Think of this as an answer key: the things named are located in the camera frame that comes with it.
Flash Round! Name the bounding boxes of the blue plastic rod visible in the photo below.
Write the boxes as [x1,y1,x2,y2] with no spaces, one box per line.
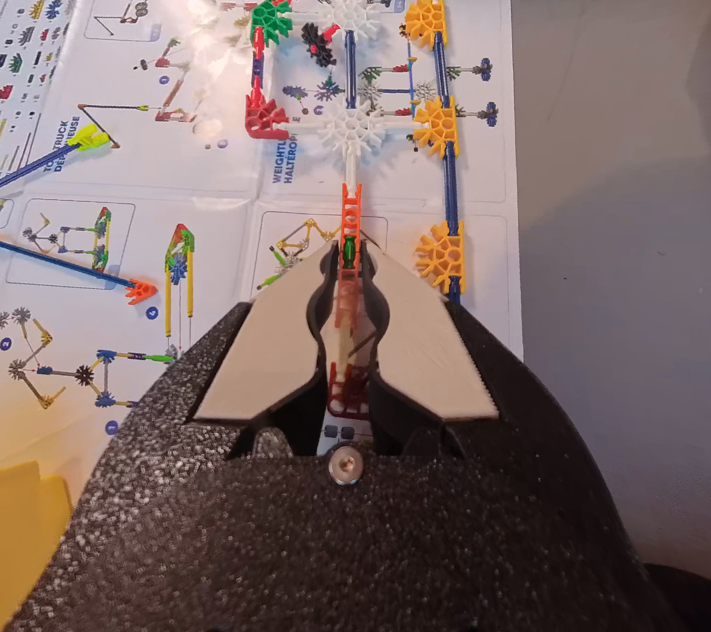
[0,241,136,290]

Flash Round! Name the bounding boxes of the yellow-green clip connector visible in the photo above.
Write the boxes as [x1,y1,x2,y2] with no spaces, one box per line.
[69,124,119,153]

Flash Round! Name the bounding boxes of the white building instruction sheet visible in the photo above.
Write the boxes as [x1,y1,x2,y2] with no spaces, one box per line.
[0,0,525,477]

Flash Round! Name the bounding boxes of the yellow plastic parts bin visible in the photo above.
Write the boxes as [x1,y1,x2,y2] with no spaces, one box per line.
[0,462,74,616]

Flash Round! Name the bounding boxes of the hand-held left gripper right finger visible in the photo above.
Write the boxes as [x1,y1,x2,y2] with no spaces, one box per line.
[361,243,498,453]

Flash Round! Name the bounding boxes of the black snowflake connector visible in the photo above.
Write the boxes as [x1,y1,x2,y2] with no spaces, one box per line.
[300,23,341,66]

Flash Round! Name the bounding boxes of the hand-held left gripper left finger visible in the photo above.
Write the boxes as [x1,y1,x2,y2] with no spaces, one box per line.
[195,243,341,450]

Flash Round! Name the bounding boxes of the purple plastic rod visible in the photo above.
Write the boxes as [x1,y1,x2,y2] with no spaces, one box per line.
[0,141,81,190]

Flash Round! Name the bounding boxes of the colourful rod connector frame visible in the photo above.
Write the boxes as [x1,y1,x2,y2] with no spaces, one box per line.
[243,0,465,410]

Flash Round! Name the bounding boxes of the small orange connector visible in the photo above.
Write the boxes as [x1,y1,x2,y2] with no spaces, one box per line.
[126,278,160,306]

